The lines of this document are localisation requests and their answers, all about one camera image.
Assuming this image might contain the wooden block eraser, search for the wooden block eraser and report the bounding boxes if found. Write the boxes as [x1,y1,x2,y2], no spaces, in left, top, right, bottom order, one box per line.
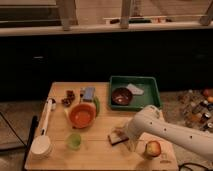
[108,130,128,146]

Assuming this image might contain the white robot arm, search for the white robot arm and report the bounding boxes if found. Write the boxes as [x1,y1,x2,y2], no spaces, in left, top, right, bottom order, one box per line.
[124,105,213,162]

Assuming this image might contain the dark red bowl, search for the dark red bowl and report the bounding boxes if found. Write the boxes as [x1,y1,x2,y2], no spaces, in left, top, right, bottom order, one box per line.
[111,87,133,106]

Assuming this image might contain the orange bowl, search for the orange bowl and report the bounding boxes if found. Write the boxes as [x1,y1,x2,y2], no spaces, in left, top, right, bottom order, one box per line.
[68,103,96,129]

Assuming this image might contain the red yellow apple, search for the red yellow apple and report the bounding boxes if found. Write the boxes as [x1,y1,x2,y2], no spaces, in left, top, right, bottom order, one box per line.
[145,141,161,157]

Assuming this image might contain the white cloth in tray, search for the white cloth in tray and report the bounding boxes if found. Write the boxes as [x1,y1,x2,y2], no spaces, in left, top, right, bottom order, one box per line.
[127,84,144,95]

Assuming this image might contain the green vegetable toy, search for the green vegetable toy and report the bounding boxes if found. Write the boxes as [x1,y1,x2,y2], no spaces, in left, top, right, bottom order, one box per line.
[93,96,100,116]

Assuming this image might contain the green plastic tray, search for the green plastic tray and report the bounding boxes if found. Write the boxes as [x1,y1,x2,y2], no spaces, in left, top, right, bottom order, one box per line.
[108,76,161,111]

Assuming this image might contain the green plastic cup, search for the green plastic cup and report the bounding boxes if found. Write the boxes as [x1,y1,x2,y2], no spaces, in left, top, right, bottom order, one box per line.
[66,133,81,150]

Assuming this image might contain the spice jars on floor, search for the spice jars on floor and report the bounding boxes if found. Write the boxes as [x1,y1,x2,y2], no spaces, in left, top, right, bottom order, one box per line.
[178,90,213,131]

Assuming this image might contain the small metal utensil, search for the small metal utensil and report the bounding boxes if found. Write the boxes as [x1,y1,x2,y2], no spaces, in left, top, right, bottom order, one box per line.
[80,88,85,102]

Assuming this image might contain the brown toy pieces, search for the brown toy pieces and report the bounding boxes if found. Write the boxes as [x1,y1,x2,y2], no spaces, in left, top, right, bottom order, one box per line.
[61,90,75,107]

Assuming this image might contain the black cable on floor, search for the black cable on floor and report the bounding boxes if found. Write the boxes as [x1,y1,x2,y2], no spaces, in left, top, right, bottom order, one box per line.
[178,162,213,171]

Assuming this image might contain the white long-handled brush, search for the white long-handled brush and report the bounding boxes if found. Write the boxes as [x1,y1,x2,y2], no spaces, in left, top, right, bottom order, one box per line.
[30,98,56,158]

